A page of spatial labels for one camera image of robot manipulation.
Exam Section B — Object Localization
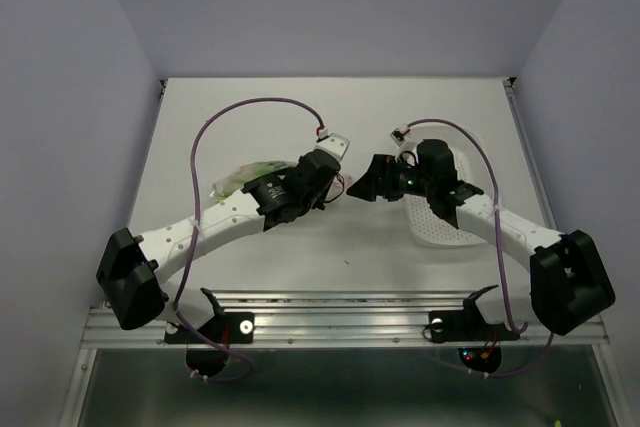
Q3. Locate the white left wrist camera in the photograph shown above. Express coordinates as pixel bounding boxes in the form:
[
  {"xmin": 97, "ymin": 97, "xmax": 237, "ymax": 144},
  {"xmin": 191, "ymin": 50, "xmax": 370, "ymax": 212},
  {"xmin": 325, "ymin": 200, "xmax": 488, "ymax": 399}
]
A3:
[{"xmin": 314, "ymin": 133, "xmax": 350, "ymax": 162}]

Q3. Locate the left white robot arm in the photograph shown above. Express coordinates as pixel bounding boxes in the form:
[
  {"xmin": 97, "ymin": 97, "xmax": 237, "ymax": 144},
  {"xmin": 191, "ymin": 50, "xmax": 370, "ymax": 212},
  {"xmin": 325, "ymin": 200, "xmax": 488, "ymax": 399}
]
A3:
[{"xmin": 96, "ymin": 149, "xmax": 341, "ymax": 341}]

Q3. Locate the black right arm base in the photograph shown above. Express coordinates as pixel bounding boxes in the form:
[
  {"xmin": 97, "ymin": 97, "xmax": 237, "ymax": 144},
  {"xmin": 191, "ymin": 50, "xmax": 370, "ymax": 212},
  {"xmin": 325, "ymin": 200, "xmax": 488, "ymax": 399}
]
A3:
[{"xmin": 422, "ymin": 311, "xmax": 502, "ymax": 376}]

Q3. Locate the clear zip top bag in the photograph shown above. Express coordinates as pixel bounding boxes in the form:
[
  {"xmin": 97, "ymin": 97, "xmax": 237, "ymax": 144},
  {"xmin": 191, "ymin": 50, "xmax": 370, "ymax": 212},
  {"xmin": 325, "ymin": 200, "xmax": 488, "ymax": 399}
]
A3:
[{"xmin": 209, "ymin": 160, "xmax": 297, "ymax": 202}]

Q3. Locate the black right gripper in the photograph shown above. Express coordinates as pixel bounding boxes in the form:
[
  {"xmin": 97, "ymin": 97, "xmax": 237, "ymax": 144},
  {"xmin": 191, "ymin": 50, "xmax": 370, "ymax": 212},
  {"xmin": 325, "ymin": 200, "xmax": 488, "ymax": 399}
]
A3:
[{"xmin": 345, "ymin": 154, "xmax": 435, "ymax": 202}]

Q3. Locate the aluminium rail frame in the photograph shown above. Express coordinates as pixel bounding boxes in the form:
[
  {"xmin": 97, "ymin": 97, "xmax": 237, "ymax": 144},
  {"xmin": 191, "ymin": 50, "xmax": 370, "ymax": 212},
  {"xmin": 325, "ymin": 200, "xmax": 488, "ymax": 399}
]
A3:
[{"xmin": 61, "ymin": 78, "xmax": 627, "ymax": 426}]

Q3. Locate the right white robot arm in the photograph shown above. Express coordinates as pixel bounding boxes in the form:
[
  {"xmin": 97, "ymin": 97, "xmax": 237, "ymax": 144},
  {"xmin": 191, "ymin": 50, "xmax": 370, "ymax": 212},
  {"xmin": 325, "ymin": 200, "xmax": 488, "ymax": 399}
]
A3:
[{"xmin": 347, "ymin": 139, "xmax": 616, "ymax": 337}]

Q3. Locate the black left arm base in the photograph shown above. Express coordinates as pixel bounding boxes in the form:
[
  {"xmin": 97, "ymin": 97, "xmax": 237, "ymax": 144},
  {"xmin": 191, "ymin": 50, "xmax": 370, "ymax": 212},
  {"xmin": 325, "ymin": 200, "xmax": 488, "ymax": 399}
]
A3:
[{"xmin": 163, "ymin": 311, "xmax": 255, "ymax": 383}]

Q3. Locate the white perforated plastic basket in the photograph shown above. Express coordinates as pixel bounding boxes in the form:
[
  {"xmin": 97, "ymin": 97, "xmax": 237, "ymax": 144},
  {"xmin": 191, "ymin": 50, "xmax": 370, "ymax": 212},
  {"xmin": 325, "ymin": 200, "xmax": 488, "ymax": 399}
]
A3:
[{"xmin": 402, "ymin": 123, "xmax": 493, "ymax": 248}]

